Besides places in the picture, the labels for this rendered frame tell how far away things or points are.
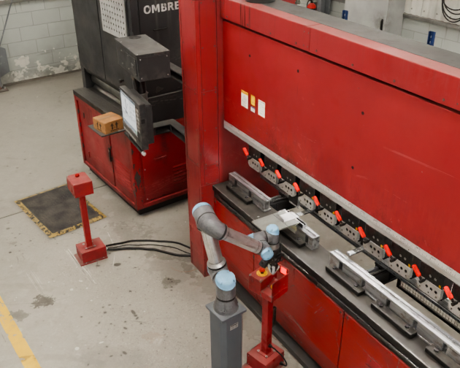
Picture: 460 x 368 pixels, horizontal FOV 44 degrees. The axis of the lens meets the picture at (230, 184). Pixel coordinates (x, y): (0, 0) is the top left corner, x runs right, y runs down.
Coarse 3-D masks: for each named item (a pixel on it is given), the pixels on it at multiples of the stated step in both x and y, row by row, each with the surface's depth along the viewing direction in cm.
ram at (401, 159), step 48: (240, 48) 385; (288, 48) 339; (240, 96) 401; (288, 96) 351; (336, 96) 313; (384, 96) 281; (288, 144) 365; (336, 144) 323; (384, 144) 290; (432, 144) 263; (336, 192) 335; (384, 192) 299; (432, 192) 270; (432, 240) 278
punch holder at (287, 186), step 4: (284, 168) 376; (284, 172) 377; (288, 172) 373; (284, 176) 379; (288, 176) 374; (292, 176) 370; (288, 180) 375; (292, 180) 372; (296, 180) 370; (280, 184) 384; (284, 184) 381; (288, 184) 376; (292, 184) 373; (284, 188) 382; (288, 188) 378; (292, 188) 373; (288, 192) 378; (292, 192) 375; (296, 192) 375; (292, 196) 376
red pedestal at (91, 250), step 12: (72, 180) 476; (84, 180) 476; (72, 192) 477; (84, 192) 476; (84, 204) 490; (84, 216) 494; (84, 228) 500; (96, 240) 519; (84, 252) 504; (96, 252) 509; (84, 264) 506
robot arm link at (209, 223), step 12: (204, 216) 313; (216, 216) 316; (204, 228) 312; (216, 228) 311; (228, 228) 317; (228, 240) 317; (240, 240) 319; (252, 240) 324; (264, 240) 336; (264, 252) 326
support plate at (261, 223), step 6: (270, 216) 388; (252, 222) 383; (258, 222) 382; (264, 222) 382; (270, 222) 382; (276, 222) 382; (282, 222) 382; (288, 222) 382; (294, 222) 382; (258, 228) 377; (264, 228) 376; (282, 228) 376
